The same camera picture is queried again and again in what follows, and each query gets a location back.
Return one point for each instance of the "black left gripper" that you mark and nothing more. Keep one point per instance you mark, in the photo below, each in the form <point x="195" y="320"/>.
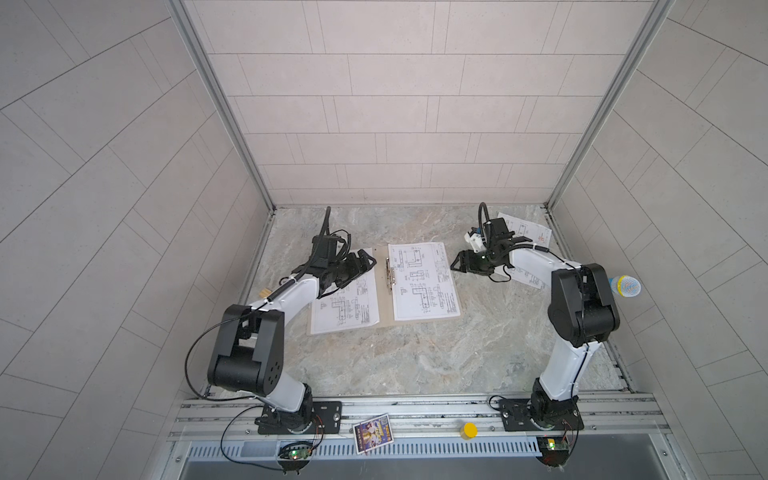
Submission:
<point x="355" y="271"/>

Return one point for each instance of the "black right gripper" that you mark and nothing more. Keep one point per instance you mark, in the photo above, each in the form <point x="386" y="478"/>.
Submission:
<point x="468" y="262"/>

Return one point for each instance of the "beige cardboard folder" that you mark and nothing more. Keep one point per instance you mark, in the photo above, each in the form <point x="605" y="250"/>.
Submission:
<point x="383" y="293"/>

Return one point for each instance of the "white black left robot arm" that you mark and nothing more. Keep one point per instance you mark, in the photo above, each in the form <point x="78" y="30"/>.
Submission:
<point x="248" y="353"/>

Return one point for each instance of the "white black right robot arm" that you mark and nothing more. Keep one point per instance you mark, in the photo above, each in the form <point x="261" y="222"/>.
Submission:
<point x="582" y="311"/>

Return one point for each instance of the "metal folder clip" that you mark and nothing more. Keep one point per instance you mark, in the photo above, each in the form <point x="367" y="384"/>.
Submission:
<point x="390" y="275"/>

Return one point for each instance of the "red-stamped technical drawing sheet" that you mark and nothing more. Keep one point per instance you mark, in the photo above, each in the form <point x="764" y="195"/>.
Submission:
<point x="530" y="267"/>

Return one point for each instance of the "colourful printed card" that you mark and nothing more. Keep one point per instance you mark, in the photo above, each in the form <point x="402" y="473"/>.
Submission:
<point x="372" y="434"/>

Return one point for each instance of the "left green circuit board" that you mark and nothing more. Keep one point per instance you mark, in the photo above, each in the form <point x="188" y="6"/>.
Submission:
<point x="296" y="452"/>

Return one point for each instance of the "right circuit board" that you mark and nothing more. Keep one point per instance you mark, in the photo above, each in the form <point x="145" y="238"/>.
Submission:
<point x="554" y="451"/>

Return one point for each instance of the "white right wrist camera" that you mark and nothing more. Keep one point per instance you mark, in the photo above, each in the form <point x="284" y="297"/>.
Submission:
<point x="476" y="241"/>

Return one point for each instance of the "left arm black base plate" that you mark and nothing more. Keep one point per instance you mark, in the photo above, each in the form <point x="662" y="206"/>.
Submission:
<point x="327" y="417"/>

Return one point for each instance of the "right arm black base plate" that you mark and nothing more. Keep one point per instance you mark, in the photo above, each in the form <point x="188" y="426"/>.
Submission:
<point x="540" y="415"/>

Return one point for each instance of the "aluminium front rail frame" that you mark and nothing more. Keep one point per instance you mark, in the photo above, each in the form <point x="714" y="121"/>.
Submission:
<point x="423" y="426"/>

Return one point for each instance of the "aluminium corner frame post right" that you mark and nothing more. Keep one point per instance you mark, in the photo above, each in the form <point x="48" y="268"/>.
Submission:
<point x="648" y="30"/>

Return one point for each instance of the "aluminium corner frame post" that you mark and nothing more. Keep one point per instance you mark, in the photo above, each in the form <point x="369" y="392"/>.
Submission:
<point x="193" y="43"/>
<point x="648" y="30"/>

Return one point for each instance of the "aluminium corner frame post left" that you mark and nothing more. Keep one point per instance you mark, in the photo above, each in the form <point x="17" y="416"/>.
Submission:
<point x="193" y="43"/>

